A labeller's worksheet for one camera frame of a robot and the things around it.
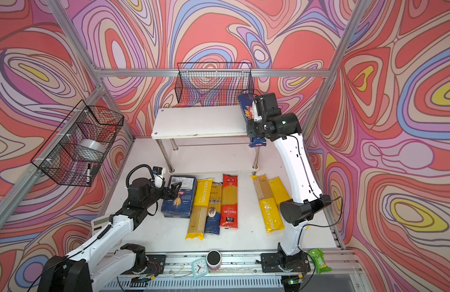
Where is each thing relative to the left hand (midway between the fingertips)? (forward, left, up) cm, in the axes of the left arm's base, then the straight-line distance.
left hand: (174, 181), depth 84 cm
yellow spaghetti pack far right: (+2, -52, -11) cm, 53 cm away
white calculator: (-16, +35, -11) cm, 39 cm away
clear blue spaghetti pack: (-14, -18, -12) cm, 26 cm away
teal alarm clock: (-33, -14, -11) cm, 37 cm away
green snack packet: (-32, -63, -11) cm, 71 cm away
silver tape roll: (+6, +30, +19) cm, 36 cm away
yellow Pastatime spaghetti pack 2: (-9, -46, -11) cm, 48 cm away
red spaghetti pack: (-9, -26, -10) cm, 30 cm away
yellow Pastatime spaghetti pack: (-14, -11, -10) cm, 21 cm away
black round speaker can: (-30, -20, -8) cm, 37 cm away
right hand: (+10, -36, +22) cm, 44 cm away
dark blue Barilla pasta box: (-9, -4, -6) cm, 12 cm away
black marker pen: (-4, +31, +13) cm, 34 cm away
